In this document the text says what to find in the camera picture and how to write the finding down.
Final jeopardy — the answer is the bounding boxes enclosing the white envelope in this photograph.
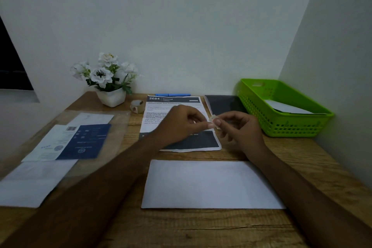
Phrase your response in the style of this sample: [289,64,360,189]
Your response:
[263,99,326,115]
[141,160,286,210]

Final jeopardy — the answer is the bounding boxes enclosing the green plastic basket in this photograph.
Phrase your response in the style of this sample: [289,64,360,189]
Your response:
[237,78,335,138]

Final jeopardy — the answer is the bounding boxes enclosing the person's right hand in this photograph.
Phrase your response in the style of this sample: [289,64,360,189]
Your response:
[214,110,269,163]

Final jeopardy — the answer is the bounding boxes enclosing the clear plastic sheet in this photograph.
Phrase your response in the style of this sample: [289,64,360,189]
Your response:
[0,110,131,190]

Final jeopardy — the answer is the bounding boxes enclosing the person's left forearm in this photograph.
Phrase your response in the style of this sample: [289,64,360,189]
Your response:
[0,136,163,248]

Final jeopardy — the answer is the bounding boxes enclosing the blue and white leaflet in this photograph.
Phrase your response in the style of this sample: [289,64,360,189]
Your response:
[22,124,112,162]

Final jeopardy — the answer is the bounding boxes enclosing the pile of white envelopes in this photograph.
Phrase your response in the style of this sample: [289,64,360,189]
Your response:
[0,159,78,208]

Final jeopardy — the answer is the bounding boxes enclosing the person's right forearm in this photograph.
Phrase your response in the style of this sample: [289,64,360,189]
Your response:
[250,147,372,248]

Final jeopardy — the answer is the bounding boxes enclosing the stack of printed documents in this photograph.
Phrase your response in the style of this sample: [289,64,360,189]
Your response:
[139,95,222,153]

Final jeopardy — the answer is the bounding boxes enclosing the plain white paper sheet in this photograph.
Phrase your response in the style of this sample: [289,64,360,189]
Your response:
[67,112,114,127]

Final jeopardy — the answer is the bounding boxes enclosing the dark window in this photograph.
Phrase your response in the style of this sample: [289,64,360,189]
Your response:
[0,15,34,91]

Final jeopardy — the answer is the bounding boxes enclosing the black notebook with red label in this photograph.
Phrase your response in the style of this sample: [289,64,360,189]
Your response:
[204,95,249,117]

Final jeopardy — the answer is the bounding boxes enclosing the white potted artificial flowers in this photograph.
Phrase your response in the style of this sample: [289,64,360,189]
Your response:
[70,52,141,108]

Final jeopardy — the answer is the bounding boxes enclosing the person's left hand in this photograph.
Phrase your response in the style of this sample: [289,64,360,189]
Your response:
[151,104,215,151]

